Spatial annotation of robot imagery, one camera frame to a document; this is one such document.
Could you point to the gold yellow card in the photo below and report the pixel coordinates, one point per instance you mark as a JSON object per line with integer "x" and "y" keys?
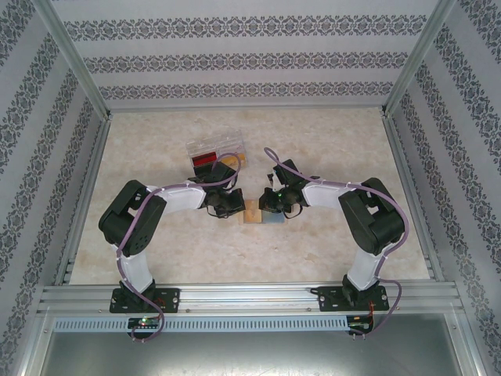
{"x": 242, "y": 160}

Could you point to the clear plastic organizer box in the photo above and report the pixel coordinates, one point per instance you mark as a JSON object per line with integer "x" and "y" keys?
{"x": 211, "y": 143}

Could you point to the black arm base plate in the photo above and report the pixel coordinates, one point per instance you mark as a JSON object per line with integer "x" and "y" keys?
{"x": 329, "y": 299}
{"x": 172, "y": 299}

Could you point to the wide aluminium mounting rail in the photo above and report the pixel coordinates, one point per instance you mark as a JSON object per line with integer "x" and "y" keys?
{"x": 250, "y": 297}

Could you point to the black card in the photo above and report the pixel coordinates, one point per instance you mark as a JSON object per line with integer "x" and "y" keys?
{"x": 201, "y": 171}

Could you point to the aluminium table edge rail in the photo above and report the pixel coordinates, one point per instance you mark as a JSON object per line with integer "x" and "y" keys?
{"x": 84, "y": 196}
{"x": 246, "y": 106}
{"x": 407, "y": 176}

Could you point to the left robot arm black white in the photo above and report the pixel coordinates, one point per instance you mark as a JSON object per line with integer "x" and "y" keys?
{"x": 129, "y": 219}

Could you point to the aluminium frame post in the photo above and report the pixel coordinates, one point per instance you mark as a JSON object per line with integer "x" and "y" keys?
{"x": 78, "y": 58}
{"x": 415, "y": 58}

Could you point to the small circuit board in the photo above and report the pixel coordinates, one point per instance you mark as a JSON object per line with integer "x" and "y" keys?
{"x": 360, "y": 323}
{"x": 145, "y": 322}

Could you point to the plain red card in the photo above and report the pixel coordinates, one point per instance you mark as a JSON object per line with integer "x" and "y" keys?
{"x": 204, "y": 160}

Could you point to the grey metal sheet panel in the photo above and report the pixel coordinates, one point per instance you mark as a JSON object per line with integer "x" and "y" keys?
{"x": 250, "y": 356}

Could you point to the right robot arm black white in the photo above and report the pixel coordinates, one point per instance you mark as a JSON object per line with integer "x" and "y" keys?
{"x": 375, "y": 219}

